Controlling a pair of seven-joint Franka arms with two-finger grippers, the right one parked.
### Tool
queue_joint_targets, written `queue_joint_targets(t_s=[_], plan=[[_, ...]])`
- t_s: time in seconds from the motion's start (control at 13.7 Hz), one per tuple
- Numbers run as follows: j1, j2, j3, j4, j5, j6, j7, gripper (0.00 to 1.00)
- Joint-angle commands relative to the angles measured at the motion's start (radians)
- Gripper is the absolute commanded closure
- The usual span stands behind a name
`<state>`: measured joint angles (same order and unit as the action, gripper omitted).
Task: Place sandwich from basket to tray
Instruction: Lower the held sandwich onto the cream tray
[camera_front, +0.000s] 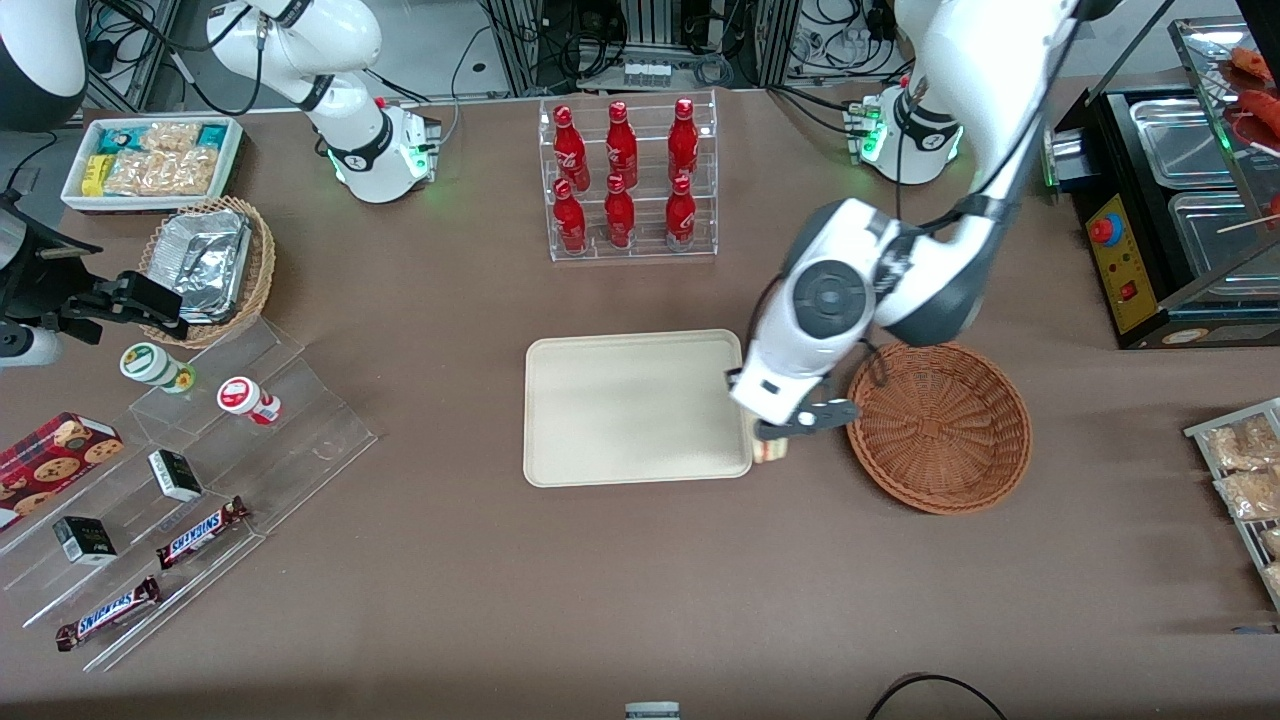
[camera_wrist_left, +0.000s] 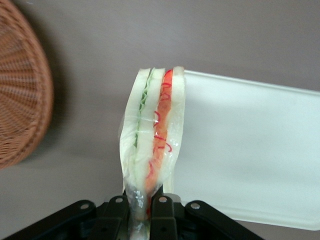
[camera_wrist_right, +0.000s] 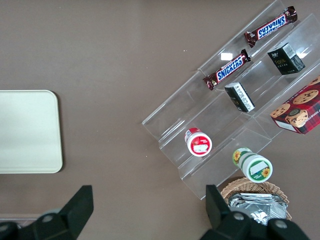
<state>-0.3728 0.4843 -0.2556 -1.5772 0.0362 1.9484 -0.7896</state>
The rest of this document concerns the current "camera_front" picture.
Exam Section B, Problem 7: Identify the round brown wicker basket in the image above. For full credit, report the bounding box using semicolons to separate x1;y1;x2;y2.
846;342;1033;516

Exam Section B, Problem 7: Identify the clear acrylic bottle rack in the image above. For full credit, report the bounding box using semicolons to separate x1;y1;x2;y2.
538;90;719;264

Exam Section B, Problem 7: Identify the metal equipment frame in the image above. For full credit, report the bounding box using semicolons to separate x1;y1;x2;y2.
490;0;801;96

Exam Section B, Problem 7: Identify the steel warmer pan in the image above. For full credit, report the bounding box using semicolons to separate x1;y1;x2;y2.
1130;97;1241;191
1168;190;1280;301

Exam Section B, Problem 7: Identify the cream plastic tray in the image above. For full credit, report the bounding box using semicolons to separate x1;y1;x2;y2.
523;329;754;489

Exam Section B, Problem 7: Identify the green lid yoghurt bottle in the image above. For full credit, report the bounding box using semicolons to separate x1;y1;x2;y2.
120;342;196;394

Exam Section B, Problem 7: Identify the white snack tray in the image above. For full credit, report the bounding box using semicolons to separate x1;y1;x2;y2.
60;117;244;214

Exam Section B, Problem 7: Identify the black food warmer display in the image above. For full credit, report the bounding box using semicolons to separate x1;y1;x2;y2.
1045;15;1280;351

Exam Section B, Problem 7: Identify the red cookie box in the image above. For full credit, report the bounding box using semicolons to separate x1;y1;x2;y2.
0;412;126;531

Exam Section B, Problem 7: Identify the grey snack rack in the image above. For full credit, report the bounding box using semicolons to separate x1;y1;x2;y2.
1183;397;1280;613

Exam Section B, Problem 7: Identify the black floor cable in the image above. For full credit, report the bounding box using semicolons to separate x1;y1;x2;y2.
865;673;1008;720

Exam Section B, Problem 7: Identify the Snickers chocolate bar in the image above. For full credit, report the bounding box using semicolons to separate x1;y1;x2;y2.
55;576;163;652
155;497;251;571

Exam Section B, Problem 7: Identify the red lid yoghurt bottle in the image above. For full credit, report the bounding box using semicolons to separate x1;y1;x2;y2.
217;376;283;426

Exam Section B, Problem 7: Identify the red cola bottle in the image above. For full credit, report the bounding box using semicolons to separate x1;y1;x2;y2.
668;97;700;186
552;104;591;193
665;175;698;251
604;174;637;249
605;100;639;191
552;178;589;255

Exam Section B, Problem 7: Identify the tan wicker basket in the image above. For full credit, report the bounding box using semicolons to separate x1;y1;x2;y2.
140;197;276;349

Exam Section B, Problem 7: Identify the small black box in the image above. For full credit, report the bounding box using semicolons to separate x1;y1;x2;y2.
148;449;204;502
52;516;118;566

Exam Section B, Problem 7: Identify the clear acrylic stepped shelf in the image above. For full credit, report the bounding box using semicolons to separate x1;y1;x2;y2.
0;318;379;673

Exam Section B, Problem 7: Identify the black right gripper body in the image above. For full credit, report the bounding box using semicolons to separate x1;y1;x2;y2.
0;200;101;331

